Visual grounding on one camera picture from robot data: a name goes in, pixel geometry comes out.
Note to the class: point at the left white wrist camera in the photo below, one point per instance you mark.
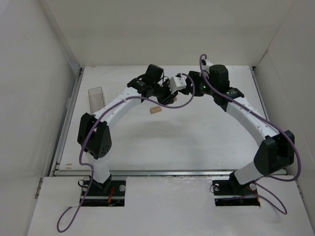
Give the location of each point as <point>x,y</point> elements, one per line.
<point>176,83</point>

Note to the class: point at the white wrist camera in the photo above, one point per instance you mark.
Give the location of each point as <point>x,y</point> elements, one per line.
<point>206,63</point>
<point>176,83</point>

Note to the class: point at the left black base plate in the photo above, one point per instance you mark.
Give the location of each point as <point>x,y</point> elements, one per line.
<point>113,196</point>

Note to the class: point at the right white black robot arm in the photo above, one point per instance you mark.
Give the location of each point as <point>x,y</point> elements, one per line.
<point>276,149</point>

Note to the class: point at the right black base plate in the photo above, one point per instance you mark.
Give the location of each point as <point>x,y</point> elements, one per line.
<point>230,194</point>

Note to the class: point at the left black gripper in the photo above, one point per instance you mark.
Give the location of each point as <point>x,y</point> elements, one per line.
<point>166,97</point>

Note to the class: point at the clear plastic box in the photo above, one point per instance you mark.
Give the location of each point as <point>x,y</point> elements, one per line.
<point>96,99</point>

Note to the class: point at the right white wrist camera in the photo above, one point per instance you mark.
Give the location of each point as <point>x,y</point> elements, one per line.
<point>206,63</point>

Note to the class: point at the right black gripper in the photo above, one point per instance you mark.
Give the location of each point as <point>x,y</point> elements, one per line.
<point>188,86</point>

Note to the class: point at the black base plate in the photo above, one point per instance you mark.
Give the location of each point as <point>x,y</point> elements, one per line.
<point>230,194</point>
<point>113,196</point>

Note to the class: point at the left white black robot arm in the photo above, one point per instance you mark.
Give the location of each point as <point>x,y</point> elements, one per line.
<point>94,135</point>

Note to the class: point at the metal rail front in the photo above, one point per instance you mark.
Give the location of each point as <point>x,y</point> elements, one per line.
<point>144,173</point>

